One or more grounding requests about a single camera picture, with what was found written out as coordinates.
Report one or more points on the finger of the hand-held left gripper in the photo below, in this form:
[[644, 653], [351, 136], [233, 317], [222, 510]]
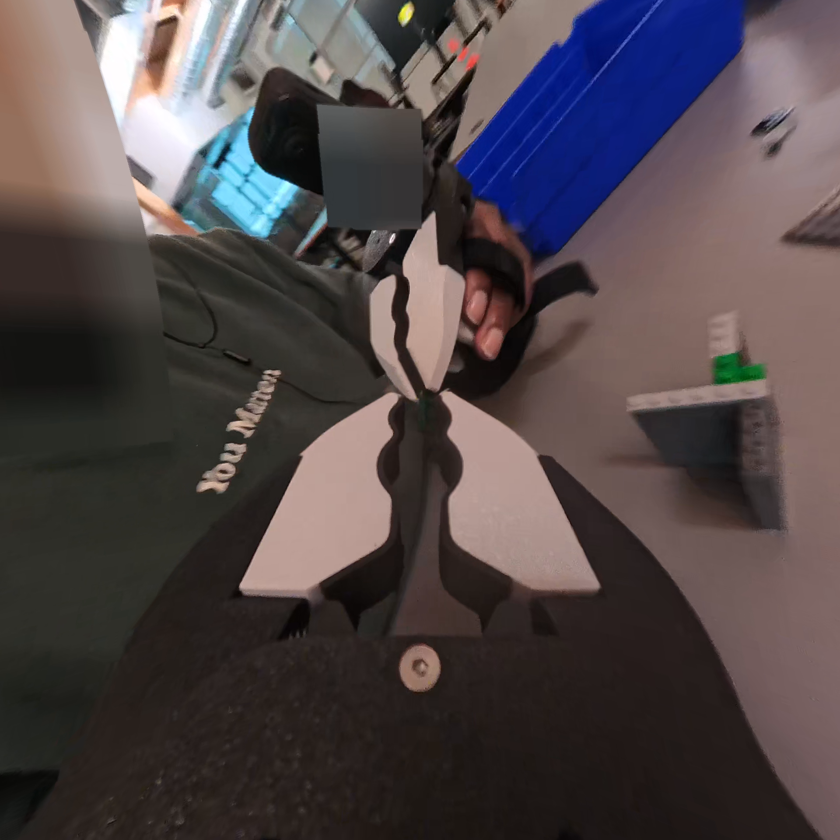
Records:
[[384, 328], [433, 308]]

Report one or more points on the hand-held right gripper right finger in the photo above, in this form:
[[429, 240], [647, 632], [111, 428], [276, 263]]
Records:
[[518, 518]]

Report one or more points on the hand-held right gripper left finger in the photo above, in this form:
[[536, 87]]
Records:
[[328, 518]]

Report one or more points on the dark green plate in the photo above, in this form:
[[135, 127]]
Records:
[[425, 410]]

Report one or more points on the dark grey cross wall piece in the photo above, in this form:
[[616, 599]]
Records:
[[695, 439]]

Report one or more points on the small green corner plate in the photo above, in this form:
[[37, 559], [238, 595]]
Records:
[[738, 369]]

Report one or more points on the black monitor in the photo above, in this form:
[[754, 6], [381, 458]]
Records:
[[380, 26]]

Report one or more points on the blue plastic bin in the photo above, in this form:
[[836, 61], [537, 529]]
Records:
[[590, 118]]

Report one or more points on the small black brick piece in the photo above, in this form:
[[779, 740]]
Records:
[[774, 128]]

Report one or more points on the grey brick build on baseplate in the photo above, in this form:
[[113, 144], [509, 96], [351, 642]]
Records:
[[820, 223]]

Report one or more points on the silver air duct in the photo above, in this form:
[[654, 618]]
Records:
[[210, 46]]

